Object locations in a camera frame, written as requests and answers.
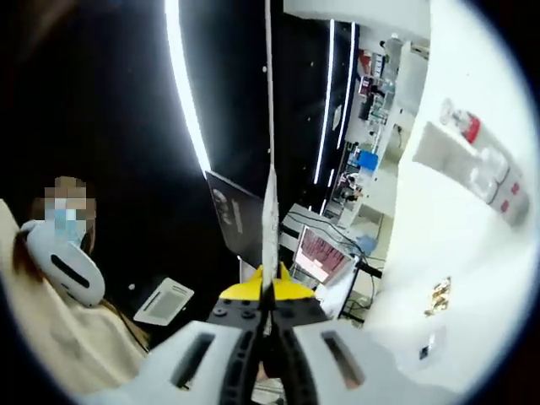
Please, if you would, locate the white background counter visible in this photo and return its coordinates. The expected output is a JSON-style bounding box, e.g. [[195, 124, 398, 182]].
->
[[336, 121, 407, 231]]

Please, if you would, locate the small clear-capped skincare bottle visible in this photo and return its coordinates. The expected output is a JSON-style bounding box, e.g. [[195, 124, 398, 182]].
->
[[480, 145, 529, 198]]

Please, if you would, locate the black green skincare sachet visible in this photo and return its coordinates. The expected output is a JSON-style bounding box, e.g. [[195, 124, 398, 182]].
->
[[205, 167, 282, 305]]

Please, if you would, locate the background shelving with goods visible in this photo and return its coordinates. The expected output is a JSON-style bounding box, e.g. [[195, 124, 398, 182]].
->
[[355, 36, 398, 130]]

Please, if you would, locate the blue bin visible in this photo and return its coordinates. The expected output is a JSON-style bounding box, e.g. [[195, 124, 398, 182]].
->
[[357, 150, 380, 171]]

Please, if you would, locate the long ceiling light strip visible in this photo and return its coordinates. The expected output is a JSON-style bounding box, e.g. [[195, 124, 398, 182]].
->
[[163, 0, 213, 172]]

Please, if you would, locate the white red-collared skincare spray bottle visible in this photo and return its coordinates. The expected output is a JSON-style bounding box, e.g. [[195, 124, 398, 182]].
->
[[439, 97, 527, 183]]

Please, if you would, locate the person's cream printed top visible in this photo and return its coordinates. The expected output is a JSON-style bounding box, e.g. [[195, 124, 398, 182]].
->
[[0, 197, 152, 397]]

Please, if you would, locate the white laptop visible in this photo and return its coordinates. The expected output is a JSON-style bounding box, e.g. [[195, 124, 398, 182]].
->
[[290, 224, 360, 322]]

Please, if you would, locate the person's head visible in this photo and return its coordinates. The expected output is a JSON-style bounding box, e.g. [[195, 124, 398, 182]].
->
[[11, 175, 100, 285]]

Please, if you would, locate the silver skincare sachet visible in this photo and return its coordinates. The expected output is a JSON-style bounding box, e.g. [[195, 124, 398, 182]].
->
[[414, 324, 449, 365]]

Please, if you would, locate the gold skincare sachet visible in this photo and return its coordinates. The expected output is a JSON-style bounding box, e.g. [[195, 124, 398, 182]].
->
[[423, 275, 453, 318]]

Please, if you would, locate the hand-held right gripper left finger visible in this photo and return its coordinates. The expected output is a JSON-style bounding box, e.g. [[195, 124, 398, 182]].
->
[[84, 265, 267, 405]]

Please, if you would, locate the small white tube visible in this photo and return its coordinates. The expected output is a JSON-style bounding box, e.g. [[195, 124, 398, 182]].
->
[[467, 162, 532, 230]]

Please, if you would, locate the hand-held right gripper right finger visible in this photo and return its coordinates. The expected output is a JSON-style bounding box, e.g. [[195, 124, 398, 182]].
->
[[272, 261, 408, 405]]

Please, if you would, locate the ceiling air vent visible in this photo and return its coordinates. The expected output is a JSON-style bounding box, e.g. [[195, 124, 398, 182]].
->
[[132, 275, 196, 327]]

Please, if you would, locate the tall white skincare tube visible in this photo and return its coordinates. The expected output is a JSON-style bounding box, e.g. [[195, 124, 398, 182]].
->
[[412, 121, 495, 204]]

